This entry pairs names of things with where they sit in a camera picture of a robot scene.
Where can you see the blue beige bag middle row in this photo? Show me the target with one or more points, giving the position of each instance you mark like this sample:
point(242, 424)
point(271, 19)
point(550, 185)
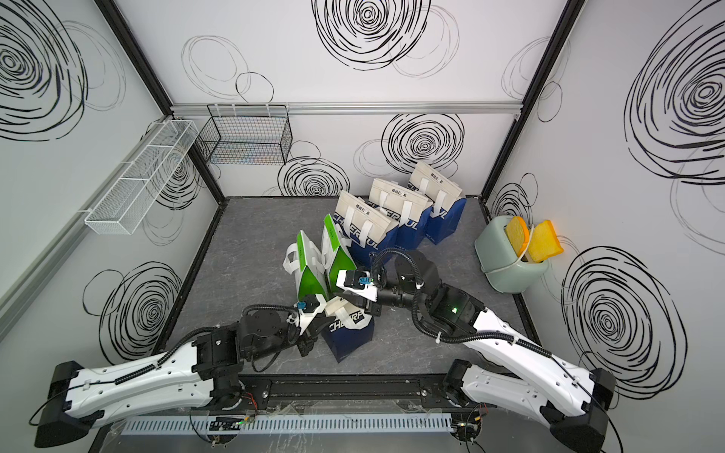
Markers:
point(410, 210)

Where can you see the aluminium wall rail left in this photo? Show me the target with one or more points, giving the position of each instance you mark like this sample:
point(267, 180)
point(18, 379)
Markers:
point(23, 293)

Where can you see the aluminium wall rail back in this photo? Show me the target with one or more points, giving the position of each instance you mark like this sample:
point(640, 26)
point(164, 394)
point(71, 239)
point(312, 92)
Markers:
point(350, 107)

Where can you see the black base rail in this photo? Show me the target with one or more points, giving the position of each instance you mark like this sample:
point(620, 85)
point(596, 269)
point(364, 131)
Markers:
point(428, 391)

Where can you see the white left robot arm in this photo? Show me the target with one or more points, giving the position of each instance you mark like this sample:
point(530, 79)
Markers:
point(200, 371)

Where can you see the blue beige bag back row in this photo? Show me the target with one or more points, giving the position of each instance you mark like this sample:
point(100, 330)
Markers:
point(447, 198)

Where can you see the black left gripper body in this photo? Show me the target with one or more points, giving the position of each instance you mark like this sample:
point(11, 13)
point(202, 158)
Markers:
point(306, 340)

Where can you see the black corner frame post right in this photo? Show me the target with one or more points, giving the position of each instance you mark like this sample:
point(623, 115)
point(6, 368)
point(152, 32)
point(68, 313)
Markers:
point(566, 22)

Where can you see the green white bag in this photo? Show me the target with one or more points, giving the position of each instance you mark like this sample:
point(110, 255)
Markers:
point(335, 252)
point(303, 260)

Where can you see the blue beige takeout bag front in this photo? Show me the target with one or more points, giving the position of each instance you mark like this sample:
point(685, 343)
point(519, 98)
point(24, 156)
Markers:
point(351, 328)

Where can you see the black corner frame post left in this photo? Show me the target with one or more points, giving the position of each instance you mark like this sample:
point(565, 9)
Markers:
point(121, 30)

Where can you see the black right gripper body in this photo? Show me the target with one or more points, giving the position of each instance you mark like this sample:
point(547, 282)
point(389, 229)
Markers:
point(392, 295)

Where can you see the blue beige bag first row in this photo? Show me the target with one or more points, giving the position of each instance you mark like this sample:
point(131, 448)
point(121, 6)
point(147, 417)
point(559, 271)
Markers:
point(365, 230)

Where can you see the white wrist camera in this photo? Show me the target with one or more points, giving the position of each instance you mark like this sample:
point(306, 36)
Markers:
point(310, 308)
point(358, 282)

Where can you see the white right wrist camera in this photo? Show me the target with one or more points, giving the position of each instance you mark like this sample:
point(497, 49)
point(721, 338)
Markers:
point(358, 282)

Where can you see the black corner frame post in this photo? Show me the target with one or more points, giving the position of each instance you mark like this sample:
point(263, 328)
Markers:
point(566, 22)
point(121, 30)

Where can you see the aluminium wall rail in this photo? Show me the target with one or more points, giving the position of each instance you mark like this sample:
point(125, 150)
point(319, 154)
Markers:
point(350, 107)
point(23, 293)

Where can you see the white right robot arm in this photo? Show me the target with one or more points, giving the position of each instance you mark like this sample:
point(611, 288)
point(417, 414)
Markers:
point(571, 401)

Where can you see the black wire basket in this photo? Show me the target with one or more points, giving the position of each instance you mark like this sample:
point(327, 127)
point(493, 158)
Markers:
point(256, 134)

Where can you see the grey slotted cable duct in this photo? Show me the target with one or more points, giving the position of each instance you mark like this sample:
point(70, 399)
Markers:
point(288, 424)

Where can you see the white wire shelf basket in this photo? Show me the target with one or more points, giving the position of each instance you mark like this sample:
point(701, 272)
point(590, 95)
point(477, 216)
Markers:
point(121, 210)

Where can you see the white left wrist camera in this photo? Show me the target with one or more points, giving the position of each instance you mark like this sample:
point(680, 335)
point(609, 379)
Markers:
point(310, 308)

